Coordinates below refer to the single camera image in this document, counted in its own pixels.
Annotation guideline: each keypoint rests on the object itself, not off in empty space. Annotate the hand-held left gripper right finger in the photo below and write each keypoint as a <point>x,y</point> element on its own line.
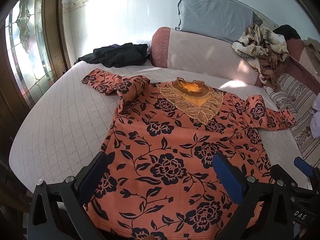
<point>228,177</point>

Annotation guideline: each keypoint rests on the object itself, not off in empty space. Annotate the pale lavender cloth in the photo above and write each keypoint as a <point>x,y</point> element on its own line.
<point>315,122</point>

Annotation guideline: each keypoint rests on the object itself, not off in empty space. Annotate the orange floral long-sleeved shirt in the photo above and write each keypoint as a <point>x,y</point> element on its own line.
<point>175,155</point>

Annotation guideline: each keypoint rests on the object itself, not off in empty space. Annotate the pink quilted bolster cushion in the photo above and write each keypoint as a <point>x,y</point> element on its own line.
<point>200,55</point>

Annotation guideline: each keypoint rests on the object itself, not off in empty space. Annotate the grey-blue pillow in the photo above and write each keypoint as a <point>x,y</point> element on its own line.
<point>215,15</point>

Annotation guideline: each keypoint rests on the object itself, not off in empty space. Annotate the reddish brown wooden board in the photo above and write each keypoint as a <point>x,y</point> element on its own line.
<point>300,60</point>

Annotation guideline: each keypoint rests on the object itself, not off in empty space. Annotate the small black cloth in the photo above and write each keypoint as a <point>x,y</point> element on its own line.
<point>287,31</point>

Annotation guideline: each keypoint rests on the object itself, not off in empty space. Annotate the black clothes pile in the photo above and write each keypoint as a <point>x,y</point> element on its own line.
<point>117,55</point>

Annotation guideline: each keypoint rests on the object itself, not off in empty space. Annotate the beige brown floral cloth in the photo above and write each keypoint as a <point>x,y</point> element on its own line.
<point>262,50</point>

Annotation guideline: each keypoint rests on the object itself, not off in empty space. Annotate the striped floral blanket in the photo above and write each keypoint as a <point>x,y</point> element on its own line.
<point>292,105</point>

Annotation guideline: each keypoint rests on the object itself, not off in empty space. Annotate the brown wooden window frame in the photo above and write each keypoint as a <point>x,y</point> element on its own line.
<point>53,25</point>

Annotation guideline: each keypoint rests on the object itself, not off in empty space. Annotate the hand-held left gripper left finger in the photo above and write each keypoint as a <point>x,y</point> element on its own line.
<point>93,173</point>

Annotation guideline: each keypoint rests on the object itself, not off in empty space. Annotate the stained glass window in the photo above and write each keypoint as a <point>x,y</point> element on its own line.
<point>25,42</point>

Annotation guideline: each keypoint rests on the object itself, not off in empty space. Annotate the tan garment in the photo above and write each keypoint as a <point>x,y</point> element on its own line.
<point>311,46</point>

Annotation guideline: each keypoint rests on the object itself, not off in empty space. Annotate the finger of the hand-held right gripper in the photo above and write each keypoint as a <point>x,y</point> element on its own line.
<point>303,166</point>
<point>278,173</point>

